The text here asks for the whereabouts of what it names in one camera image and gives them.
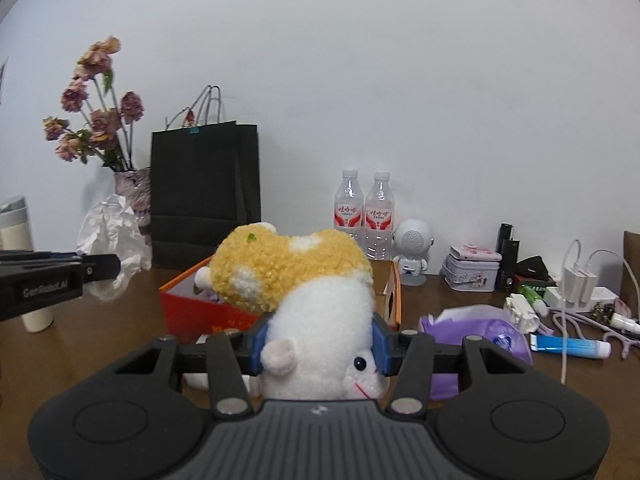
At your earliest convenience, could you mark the brown paper bag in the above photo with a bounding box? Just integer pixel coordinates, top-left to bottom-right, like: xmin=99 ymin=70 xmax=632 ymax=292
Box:
xmin=621 ymin=231 xmax=640 ymax=306

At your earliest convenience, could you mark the purple tissue pack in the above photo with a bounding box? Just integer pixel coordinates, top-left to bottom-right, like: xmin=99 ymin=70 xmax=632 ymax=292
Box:
xmin=419 ymin=304 xmax=535 ymax=401

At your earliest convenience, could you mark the yellow white plush hamster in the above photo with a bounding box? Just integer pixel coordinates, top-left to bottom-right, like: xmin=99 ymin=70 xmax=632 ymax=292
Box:
xmin=185 ymin=222 xmax=392 ymax=401

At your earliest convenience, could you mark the white power strip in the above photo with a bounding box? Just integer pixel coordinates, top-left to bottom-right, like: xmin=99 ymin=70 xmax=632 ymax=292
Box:
xmin=544 ymin=286 xmax=621 ymax=313

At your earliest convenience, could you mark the pink white flat case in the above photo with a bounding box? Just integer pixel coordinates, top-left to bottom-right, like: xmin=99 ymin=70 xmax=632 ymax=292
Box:
xmin=448 ymin=243 xmax=502 ymax=263

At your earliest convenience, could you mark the black rectangular tube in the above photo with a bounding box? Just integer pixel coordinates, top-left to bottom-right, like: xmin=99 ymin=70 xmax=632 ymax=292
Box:
xmin=497 ymin=239 xmax=521 ymax=293
xmin=496 ymin=222 xmax=514 ymax=261

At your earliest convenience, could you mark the green white packet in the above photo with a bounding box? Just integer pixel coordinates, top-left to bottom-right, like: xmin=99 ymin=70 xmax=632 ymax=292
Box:
xmin=515 ymin=282 xmax=556 ymax=301

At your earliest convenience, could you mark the blue toothpaste tube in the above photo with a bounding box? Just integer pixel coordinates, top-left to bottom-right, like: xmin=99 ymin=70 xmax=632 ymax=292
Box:
xmin=530 ymin=334 xmax=612 ymax=359

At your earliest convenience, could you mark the black pouch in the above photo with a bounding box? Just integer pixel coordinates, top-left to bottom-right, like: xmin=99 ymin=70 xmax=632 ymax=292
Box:
xmin=515 ymin=255 xmax=551 ymax=281

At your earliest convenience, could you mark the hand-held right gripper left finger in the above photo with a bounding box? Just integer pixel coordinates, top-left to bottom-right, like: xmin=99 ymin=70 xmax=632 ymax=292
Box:
xmin=114 ymin=320 xmax=273 ymax=420

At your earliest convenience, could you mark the floral tin box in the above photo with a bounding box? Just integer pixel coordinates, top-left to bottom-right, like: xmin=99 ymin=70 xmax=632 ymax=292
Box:
xmin=442 ymin=255 xmax=501 ymax=292

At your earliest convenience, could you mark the black paper bag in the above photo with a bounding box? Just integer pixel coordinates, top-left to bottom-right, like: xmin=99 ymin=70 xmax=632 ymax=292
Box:
xmin=150 ymin=85 xmax=262 ymax=271

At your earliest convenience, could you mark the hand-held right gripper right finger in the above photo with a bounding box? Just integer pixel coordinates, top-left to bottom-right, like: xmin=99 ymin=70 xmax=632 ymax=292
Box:
xmin=371 ymin=311 xmax=527 ymax=418

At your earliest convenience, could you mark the white robot-shaped speaker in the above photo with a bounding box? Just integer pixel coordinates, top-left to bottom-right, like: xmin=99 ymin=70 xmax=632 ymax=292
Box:
xmin=391 ymin=217 xmax=433 ymax=286

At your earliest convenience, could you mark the orange cardboard box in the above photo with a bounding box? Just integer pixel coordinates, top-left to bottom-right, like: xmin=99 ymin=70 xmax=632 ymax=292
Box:
xmin=159 ymin=255 xmax=403 ymax=346

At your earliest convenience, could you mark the dried pink flower bouquet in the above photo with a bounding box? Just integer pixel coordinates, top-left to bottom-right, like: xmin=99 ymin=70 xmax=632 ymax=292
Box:
xmin=42 ymin=36 xmax=146 ymax=173

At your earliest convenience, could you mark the small white bottle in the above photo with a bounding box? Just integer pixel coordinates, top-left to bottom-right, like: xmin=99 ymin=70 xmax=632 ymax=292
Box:
xmin=611 ymin=311 xmax=640 ymax=335

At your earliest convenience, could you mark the patterned pink vase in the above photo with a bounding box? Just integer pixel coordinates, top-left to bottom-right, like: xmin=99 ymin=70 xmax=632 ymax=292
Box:
xmin=112 ymin=167 xmax=152 ymax=228

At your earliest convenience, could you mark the clear plastic bag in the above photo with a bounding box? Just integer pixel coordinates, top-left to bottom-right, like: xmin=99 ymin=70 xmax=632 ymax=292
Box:
xmin=76 ymin=195 xmax=152 ymax=288

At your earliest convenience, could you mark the white thermos bottle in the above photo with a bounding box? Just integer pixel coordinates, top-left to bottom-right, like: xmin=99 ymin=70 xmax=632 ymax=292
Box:
xmin=0 ymin=197 xmax=55 ymax=333

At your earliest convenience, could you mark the white charger plug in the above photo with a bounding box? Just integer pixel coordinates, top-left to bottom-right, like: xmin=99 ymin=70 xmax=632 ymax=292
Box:
xmin=564 ymin=266 xmax=598 ymax=306

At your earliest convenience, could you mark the clear water bottle red label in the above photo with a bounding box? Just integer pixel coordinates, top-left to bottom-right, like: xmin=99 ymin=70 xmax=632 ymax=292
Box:
xmin=333 ymin=169 xmax=365 ymax=250
xmin=364 ymin=171 xmax=397 ymax=261

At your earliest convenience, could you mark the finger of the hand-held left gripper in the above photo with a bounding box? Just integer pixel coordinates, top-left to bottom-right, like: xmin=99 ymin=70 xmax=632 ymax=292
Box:
xmin=82 ymin=253 xmax=122 ymax=284

